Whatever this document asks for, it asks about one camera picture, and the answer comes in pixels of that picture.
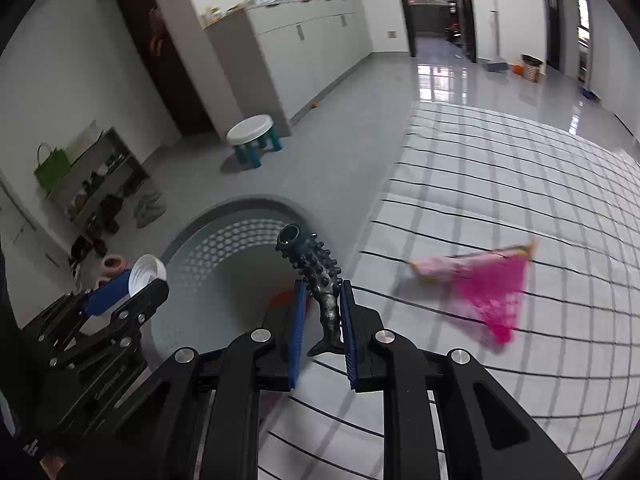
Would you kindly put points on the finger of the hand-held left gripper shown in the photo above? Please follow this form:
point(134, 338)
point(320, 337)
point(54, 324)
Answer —
point(107, 295)
point(147, 300)

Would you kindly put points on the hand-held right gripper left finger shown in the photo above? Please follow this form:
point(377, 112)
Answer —
point(299, 335)

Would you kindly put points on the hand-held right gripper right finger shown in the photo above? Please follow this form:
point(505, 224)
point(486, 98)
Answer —
point(350, 340)

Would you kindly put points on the white round lid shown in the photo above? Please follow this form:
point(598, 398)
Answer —
point(147, 272)

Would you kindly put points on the black spiky toy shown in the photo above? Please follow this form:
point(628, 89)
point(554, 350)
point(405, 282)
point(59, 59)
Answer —
point(320, 280)

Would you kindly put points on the grey perforated plastic basket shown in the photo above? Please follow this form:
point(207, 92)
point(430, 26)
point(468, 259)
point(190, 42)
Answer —
point(225, 240)

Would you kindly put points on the person's left hand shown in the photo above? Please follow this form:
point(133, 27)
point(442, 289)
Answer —
point(52, 462)

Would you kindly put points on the pink slipper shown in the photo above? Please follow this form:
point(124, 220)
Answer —
point(113, 265)

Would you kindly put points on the red plastic bag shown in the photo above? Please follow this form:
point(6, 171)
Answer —
point(280, 299)

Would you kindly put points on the grey sneaker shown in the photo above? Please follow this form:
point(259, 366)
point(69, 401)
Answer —
point(151, 215)
point(149, 199)

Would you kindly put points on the group of dark shoes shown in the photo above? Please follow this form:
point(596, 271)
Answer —
point(107, 207)

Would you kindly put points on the pink snack wrapper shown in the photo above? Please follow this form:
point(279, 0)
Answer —
point(440, 265)

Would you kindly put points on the green handbag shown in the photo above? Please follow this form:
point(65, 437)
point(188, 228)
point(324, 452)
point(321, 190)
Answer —
point(52, 172)

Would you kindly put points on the grey shoe rack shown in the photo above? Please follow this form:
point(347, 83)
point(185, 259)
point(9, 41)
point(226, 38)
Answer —
point(125, 157)

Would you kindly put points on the pink plastic mesh cup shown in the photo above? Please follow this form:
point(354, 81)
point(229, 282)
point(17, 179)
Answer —
point(495, 295)

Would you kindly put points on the white paper bag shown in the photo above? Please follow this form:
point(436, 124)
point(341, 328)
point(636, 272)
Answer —
point(85, 140)

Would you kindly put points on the white stool teal legs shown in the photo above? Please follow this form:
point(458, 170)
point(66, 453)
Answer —
point(252, 130)

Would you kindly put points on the white black checked bed sheet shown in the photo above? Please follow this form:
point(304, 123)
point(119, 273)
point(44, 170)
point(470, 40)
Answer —
point(500, 185)

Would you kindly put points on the dark brown door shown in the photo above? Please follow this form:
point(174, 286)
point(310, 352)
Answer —
point(170, 60)

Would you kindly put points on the white sideboard cabinet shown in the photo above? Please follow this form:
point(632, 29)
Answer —
point(310, 50)

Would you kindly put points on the small bottles on counter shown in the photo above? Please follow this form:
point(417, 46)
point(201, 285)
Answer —
point(211, 15)

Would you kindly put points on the blue dustpan with broom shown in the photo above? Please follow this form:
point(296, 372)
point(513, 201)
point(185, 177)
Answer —
point(496, 66)

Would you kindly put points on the wicker basket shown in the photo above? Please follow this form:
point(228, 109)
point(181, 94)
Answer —
point(532, 69)

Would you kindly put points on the blue floor item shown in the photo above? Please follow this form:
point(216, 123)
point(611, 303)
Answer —
point(590, 93)

